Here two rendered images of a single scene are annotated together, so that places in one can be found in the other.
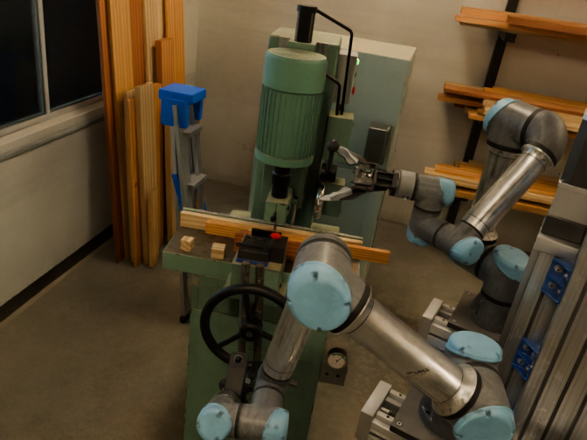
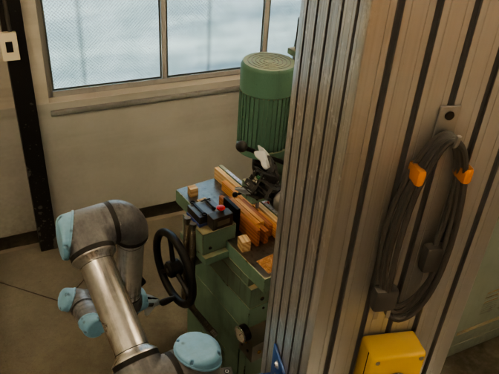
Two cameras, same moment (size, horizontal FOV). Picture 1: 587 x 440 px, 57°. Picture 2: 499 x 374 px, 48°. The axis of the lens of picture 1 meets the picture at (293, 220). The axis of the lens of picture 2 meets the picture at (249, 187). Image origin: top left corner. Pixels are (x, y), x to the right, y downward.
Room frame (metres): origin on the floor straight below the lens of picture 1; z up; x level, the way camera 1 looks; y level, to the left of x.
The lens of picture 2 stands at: (0.45, -1.22, 2.12)
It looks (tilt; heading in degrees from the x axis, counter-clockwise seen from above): 33 degrees down; 50
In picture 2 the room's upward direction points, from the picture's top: 4 degrees clockwise
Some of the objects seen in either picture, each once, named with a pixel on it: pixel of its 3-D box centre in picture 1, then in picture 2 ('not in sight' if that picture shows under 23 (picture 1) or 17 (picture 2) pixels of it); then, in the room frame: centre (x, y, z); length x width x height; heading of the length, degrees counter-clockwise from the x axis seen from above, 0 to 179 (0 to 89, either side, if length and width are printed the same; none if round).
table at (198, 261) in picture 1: (262, 267); (229, 231); (1.44, 0.08, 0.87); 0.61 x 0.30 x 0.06; 87
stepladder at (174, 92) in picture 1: (189, 209); not in sight; (2.34, 0.51, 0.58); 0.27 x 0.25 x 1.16; 80
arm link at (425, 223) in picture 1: (427, 226); not in sight; (1.35, -0.36, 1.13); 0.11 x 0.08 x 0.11; 37
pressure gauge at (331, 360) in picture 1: (336, 359); (243, 335); (1.32, -0.19, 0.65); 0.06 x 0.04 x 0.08; 87
